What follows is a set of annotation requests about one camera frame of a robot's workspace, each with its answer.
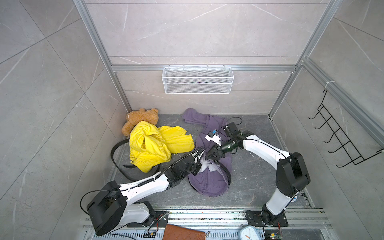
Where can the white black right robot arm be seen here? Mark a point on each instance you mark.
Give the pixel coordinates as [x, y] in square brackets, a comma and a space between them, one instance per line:
[292, 175]

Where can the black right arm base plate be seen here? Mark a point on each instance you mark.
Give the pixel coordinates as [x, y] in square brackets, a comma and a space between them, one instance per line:
[264, 219]

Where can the purple jacket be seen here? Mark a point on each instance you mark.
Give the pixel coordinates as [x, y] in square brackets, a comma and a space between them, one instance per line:
[208, 181]

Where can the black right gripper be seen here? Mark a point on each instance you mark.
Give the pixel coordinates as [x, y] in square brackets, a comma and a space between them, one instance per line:
[217, 151]

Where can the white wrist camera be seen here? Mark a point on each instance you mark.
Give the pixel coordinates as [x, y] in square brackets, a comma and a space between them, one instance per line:
[214, 137]
[198, 154]

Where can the yellow trousers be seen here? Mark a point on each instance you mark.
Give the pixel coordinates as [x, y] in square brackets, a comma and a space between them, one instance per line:
[151, 146]

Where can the white wire mesh basket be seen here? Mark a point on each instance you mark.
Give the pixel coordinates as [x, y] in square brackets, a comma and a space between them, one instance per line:
[197, 80]

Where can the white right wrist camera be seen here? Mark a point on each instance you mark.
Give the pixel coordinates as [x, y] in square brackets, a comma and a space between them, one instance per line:
[214, 137]

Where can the brown teddy bear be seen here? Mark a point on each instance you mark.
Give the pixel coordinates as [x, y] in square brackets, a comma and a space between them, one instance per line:
[134, 117]

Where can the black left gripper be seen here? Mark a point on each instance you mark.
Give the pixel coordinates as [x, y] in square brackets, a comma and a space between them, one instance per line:
[197, 167]

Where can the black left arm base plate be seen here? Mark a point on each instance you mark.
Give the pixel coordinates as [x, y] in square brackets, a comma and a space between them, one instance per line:
[159, 219]

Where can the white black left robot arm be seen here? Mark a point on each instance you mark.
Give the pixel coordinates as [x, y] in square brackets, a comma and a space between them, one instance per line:
[119, 205]

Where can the black wire hook rack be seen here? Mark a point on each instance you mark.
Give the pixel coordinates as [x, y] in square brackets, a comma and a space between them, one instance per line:
[345, 144]

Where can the white clock at bottom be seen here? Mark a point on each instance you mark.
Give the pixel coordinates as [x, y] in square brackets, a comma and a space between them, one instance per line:
[249, 233]

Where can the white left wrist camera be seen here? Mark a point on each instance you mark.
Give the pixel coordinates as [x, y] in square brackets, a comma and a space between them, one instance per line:
[198, 154]

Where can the brown leather wallet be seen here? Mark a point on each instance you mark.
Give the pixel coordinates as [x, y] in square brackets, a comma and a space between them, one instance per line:
[173, 232]

